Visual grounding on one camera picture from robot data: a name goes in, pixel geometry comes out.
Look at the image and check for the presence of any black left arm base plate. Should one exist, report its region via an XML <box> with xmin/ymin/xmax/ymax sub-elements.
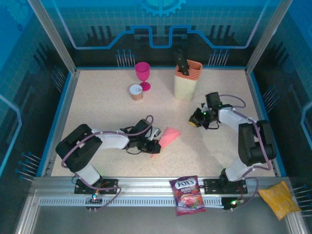
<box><xmin>74</xmin><ymin>178</ymin><xmax>119</xmax><ymax>195</ymax></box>

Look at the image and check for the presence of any black handled knife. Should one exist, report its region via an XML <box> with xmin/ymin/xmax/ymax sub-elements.
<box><xmin>173</xmin><ymin>50</ymin><xmax>191</xmax><ymax>76</ymax></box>

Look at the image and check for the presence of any purple Fox's candy bag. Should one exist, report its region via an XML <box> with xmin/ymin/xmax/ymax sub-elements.
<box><xmin>169</xmin><ymin>175</ymin><xmax>207</xmax><ymax>217</ymax></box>

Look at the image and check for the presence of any beige knife block orange top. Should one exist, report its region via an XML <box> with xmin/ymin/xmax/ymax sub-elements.
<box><xmin>173</xmin><ymin>61</ymin><xmax>203</xmax><ymax>102</ymax></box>

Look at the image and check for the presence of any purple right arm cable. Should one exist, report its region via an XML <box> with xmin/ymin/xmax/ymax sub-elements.
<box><xmin>218</xmin><ymin>94</ymin><xmax>273</xmax><ymax>208</ymax></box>

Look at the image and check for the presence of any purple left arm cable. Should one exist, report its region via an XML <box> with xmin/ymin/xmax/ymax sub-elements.
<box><xmin>60</xmin><ymin>115</ymin><xmax>155</xmax><ymax>213</ymax></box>

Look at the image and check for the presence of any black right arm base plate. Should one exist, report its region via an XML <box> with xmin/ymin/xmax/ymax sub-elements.
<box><xmin>203</xmin><ymin>178</ymin><xmax>247</xmax><ymax>195</ymax></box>

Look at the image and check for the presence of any aluminium frame post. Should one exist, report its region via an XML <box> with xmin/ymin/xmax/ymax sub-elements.
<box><xmin>27</xmin><ymin>0</ymin><xmax>78</xmax><ymax>75</ymax></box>
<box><xmin>244</xmin><ymin>0</ymin><xmax>293</xmax><ymax>75</ymax></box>

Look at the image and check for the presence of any small circuit board with LED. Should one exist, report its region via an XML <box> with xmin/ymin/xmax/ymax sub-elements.
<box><xmin>89</xmin><ymin>192</ymin><xmax>103</xmax><ymax>203</ymax></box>
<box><xmin>223</xmin><ymin>197</ymin><xmax>241</xmax><ymax>211</ymax></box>

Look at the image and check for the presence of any magenta plastic goblet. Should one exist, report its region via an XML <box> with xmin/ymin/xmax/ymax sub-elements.
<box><xmin>135</xmin><ymin>62</ymin><xmax>152</xmax><ymax>92</ymax></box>

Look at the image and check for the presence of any yellow snack bag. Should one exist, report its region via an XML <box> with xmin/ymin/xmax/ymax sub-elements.
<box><xmin>257</xmin><ymin>180</ymin><xmax>302</xmax><ymax>221</ymax></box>

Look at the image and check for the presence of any slotted grey cable duct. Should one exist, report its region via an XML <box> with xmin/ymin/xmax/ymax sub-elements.
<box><xmin>38</xmin><ymin>196</ymin><xmax>226</xmax><ymax>208</ymax></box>

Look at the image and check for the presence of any aluminium frame rail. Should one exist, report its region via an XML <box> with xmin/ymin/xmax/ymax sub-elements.
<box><xmin>31</xmin><ymin>176</ymin><xmax>292</xmax><ymax>197</ymax></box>

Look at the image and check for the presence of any pink cloth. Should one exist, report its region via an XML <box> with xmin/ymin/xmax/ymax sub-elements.
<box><xmin>150</xmin><ymin>126</ymin><xmax>182</xmax><ymax>159</ymax></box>

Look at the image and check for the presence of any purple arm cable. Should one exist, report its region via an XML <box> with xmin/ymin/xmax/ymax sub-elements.
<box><xmin>218</xmin><ymin>94</ymin><xmax>273</xmax><ymax>208</ymax></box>
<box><xmin>60</xmin><ymin>115</ymin><xmax>155</xmax><ymax>213</ymax></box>

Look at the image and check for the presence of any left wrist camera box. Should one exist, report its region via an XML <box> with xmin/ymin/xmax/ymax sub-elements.
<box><xmin>151</xmin><ymin>127</ymin><xmax>162</xmax><ymax>141</ymax></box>

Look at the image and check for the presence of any tin can with pull tab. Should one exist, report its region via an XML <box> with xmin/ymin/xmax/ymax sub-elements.
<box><xmin>129</xmin><ymin>84</ymin><xmax>144</xmax><ymax>101</ymax></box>

